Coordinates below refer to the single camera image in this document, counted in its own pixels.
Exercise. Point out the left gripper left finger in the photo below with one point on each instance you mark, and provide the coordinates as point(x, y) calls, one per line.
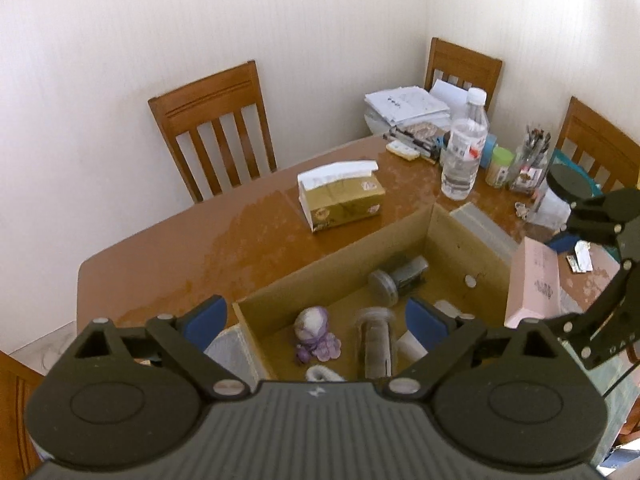
point(180, 344)

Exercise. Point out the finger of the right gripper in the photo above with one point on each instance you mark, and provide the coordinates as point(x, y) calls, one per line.
point(602, 209)
point(563, 242)

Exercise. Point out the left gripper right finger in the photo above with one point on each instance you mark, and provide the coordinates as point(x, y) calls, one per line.
point(447, 341)

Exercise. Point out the white green labelled box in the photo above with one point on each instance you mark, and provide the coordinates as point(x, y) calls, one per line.
point(427, 326)

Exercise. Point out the pink small box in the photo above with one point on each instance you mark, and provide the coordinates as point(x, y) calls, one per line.
point(534, 288)

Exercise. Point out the jar with dark contents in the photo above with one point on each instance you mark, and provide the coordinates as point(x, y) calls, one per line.
point(388, 286)

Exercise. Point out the purple crochet octopus toy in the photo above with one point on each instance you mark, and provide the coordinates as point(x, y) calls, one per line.
point(314, 338)

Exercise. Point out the white sock blue band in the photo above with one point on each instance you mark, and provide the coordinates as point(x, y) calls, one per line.
point(321, 373)

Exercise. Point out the teal checked table cloth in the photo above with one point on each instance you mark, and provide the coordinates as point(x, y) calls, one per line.
point(231, 347)

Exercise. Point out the large jar black lid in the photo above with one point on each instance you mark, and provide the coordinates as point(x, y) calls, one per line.
point(561, 188)

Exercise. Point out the wooden chair far right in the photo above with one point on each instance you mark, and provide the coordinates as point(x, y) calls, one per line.
point(609, 156)

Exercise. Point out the wooden chair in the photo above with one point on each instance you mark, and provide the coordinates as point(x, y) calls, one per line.
point(609, 156)
point(182, 111)
point(18, 457)

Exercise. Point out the pen holder with pens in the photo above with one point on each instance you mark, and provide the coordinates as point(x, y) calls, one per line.
point(530, 160)

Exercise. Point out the brown cardboard box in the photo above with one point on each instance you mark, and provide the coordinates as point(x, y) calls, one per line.
point(353, 301)

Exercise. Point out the green lid small jar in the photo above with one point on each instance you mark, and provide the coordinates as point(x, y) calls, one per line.
point(499, 165)

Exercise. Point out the clear plastic water bottle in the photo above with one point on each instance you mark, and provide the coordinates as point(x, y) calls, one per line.
point(468, 132)

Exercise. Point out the wooden chair left side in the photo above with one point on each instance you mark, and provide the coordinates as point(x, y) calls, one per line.
point(18, 457)

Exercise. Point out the gold tissue box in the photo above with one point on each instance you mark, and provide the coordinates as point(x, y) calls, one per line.
point(340, 193)

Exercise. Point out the wooden chair right corner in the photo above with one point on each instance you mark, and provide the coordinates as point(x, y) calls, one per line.
point(466, 65)

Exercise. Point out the stack of white papers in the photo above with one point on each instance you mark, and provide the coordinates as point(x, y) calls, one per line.
point(408, 106)

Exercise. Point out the wooden chair far side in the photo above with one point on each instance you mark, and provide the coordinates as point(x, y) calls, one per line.
point(182, 111)

